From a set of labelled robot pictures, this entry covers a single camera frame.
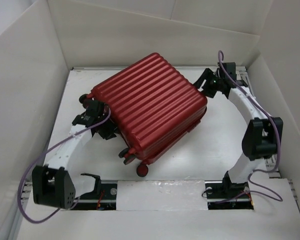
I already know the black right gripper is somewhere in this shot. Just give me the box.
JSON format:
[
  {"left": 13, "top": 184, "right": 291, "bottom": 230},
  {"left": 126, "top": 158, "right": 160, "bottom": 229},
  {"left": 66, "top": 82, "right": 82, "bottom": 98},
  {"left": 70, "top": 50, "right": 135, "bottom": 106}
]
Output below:
[{"left": 190, "top": 68, "right": 223, "bottom": 99}]

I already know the red hard-shell suitcase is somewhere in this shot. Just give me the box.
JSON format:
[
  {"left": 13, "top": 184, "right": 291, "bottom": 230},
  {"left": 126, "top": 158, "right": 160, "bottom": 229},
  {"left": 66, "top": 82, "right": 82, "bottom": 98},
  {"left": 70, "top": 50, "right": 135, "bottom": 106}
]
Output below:
[{"left": 79, "top": 52, "right": 208, "bottom": 177}]

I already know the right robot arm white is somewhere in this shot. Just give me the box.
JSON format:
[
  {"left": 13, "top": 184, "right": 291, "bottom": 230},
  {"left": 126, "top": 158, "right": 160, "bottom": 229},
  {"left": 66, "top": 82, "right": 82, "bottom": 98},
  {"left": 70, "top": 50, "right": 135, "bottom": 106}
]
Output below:
[{"left": 193, "top": 62, "right": 283, "bottom": 204}]

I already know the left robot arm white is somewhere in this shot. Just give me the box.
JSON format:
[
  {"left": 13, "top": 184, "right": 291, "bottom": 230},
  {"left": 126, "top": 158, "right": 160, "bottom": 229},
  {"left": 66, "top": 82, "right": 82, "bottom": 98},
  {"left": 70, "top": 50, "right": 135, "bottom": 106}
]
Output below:
[{"left": 32, "top": 99, "right": 116, "bottom": 210}]

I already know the white foam cover panel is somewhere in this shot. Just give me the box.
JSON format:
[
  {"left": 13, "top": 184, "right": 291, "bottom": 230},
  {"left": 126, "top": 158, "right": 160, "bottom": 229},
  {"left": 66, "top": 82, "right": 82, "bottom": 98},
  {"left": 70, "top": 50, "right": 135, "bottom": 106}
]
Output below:
[{"left": 116, "top": 180, "right": 208, "bottom": 211}]

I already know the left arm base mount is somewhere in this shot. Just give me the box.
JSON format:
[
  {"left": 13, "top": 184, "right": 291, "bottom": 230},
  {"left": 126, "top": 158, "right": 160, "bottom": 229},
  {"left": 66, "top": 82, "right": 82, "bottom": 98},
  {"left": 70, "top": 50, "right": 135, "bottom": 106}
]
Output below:
[{"left": 71, "top": 180, "right": 118, "bottom": 211}]

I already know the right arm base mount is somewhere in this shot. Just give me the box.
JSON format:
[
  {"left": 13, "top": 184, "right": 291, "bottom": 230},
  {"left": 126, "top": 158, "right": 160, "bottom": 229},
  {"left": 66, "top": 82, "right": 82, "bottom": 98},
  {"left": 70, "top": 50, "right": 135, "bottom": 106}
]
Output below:
[{"left": 201, "top": 180, "right": 254, "bottom": 210}]

